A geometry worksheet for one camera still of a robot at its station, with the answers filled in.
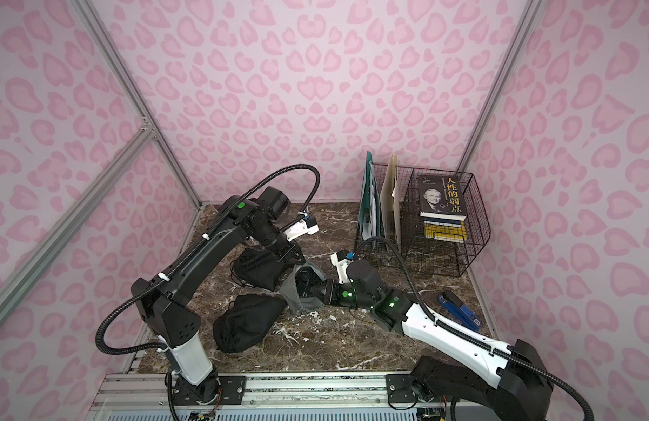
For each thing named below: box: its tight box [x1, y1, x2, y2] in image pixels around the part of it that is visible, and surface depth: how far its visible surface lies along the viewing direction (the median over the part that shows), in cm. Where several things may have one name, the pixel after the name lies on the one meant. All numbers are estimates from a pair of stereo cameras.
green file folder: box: [358, 150, 382, 242], surface depth 90 cm
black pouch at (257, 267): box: [231, 247, 289, 292], surface depth 94 cm
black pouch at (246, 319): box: [212, 292, 288, 353], surface depth 81 cm
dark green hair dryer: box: [294, 266, 328, 299], surface depth 78 cm
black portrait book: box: [419, 174, 467, 222], surface depth 92 cm
